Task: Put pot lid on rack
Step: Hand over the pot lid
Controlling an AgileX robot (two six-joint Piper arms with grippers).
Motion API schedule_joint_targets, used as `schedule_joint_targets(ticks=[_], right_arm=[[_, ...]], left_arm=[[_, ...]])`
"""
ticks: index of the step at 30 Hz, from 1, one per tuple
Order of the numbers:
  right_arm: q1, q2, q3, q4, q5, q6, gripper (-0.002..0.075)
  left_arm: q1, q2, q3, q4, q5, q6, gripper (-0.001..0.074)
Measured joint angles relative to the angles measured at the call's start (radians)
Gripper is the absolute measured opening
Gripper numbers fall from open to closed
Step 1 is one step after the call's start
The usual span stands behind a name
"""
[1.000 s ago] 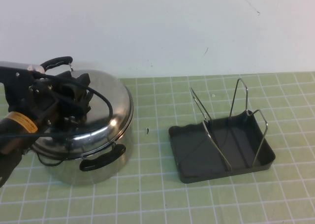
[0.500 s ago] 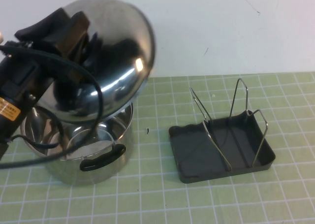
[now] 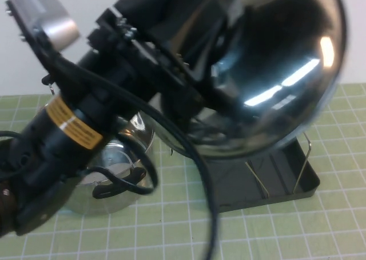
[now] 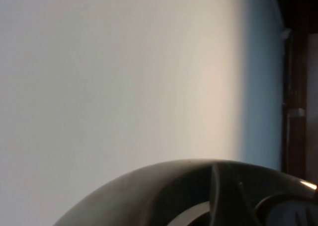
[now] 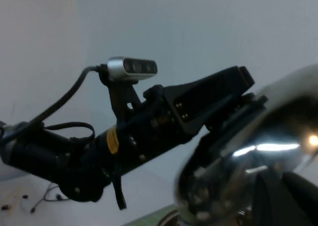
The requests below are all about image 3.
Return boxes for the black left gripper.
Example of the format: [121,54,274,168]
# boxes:
[87,0,229,115]

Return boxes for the stainless steel pot lid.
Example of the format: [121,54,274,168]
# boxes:
[158,0,344,159]

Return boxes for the green checkered tablecloth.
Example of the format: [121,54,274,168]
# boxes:
[0,82,366,260]

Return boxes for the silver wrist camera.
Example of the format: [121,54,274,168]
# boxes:
[5,0,81,61]

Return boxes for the stainless steel pot black handles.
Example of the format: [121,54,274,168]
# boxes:
[41,74,157,215]

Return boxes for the dark grey wire lid rack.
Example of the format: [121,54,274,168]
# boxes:
[194,130,321,214]

